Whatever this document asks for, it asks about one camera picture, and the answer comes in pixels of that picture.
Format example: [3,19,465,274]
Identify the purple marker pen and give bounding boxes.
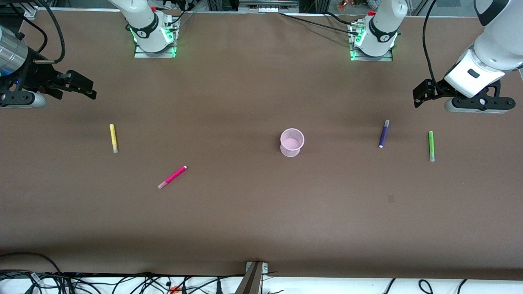
[379,120,390,148]

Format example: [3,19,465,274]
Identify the pink marker pen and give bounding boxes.
[158,165,188,189]

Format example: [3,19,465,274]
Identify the translucent pink cup holder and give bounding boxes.
[280,128,305,158]

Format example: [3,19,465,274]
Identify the white power strip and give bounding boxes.
[239,0,299,13]

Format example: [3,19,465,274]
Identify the brown table cover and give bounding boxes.
[0,8,523,281]

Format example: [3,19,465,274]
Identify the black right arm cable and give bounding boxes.
[8,0,67,65]

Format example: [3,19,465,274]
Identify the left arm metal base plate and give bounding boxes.
[349,20,394,62]

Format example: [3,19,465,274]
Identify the aluminium frame profile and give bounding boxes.
[22,0,40,20]

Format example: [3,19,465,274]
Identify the long black table cable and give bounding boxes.
[279,12,360,36]

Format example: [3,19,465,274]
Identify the black looping floor cable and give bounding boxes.
[0,252,63,294]

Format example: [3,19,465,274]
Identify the tangled black floor cables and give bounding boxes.
[0,270,246,294]

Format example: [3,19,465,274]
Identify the metal bracket with post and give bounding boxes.
[236,261,269,294]

